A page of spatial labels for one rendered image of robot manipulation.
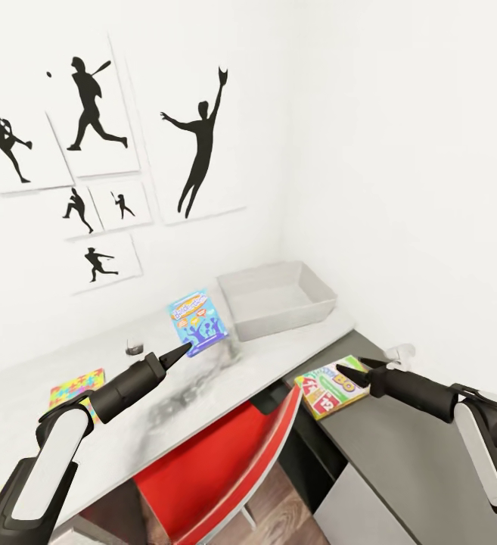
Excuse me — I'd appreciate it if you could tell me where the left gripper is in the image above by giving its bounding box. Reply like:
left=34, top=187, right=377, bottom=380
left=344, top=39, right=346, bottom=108
left=112, top=342, right=192, bottom=408

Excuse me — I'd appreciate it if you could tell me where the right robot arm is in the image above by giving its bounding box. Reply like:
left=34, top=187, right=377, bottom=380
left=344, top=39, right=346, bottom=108
left=336, top=344, right=497, bottom=514

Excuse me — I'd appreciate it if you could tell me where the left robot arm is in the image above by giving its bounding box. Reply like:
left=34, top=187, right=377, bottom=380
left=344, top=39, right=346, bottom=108
left=0, top=334, right=192, bottom=545

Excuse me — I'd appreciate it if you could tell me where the board game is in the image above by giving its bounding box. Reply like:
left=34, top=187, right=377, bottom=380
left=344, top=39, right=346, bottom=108
left=294, top=355, right=370, bottom=419
left=166, top=288, right=229, bottom=358

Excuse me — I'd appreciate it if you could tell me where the jigsaw puzzle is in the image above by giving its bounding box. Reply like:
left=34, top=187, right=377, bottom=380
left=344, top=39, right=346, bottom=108
left=49, top=369, right=104, bottom=425

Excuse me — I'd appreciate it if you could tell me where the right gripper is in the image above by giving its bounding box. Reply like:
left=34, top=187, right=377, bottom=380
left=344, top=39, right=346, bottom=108
left=336, top=358, right=428, bottom=412

